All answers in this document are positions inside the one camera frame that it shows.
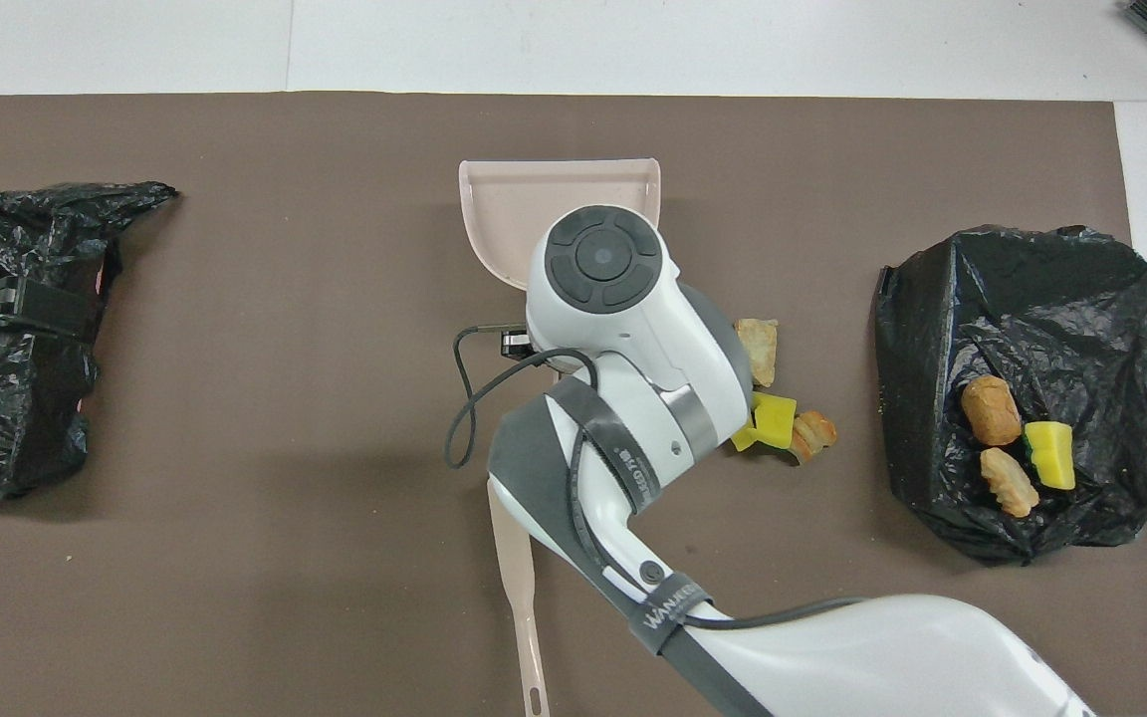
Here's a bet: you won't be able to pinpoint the beige plastic dustpan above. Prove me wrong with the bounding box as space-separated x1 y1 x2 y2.
458 157 662 292

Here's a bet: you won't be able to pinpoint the beige hand brush black bristles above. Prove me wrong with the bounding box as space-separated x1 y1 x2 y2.
487 476 547 717

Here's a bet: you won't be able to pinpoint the beige toy bread chunk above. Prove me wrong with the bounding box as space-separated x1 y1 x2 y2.
733 318 780 388

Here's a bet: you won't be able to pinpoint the toy croissant half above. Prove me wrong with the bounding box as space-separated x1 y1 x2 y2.
789 409 840 466
980 447 1040 519

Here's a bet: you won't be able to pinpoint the brown toy bread roll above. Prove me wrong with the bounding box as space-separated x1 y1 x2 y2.
962 375 1023 447

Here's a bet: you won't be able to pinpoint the brown paper table mat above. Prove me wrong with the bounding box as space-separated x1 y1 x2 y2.
0 92 1147 717

